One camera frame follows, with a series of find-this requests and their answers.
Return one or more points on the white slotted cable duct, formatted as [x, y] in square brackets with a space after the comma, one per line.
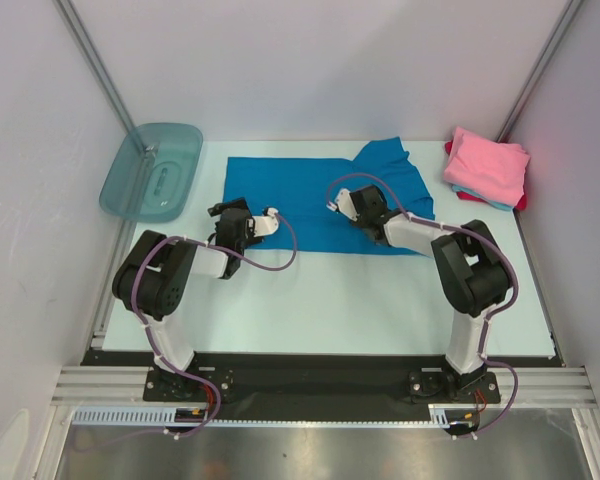
[189, 417]

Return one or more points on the aluminium frame post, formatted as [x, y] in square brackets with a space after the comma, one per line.
[88, 49]
[558, 34]

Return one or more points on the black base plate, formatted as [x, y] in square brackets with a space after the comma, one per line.
[320, 388]

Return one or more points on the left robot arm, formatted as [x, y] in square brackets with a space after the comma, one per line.
[153, 277]

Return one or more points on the light blue folded t-shirt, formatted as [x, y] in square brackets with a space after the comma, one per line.
[466, 194]

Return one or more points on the left aluminium frame post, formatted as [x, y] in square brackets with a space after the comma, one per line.
[88, 49]

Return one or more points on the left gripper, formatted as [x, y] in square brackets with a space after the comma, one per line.
[250, 239]

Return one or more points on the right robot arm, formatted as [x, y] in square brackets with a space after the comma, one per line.
[477, 279]

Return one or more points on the pink folded t-shirt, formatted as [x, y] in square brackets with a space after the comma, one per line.
[485, 165]

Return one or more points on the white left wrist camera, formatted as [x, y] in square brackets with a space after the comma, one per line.
[266, 224]

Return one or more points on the teal translucent plastic bin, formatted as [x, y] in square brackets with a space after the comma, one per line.
[152, 173]

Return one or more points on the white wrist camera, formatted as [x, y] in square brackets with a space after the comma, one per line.
[343, 204]
[266, 224]

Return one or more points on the aluminium front rail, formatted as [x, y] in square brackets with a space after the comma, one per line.
[125, 385]

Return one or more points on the right aluminium frame post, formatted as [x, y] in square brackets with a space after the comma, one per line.
[558, 34]

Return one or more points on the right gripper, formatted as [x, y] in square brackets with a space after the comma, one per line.
[362, 201]

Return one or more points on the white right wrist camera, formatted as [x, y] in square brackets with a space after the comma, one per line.
[343, 204]

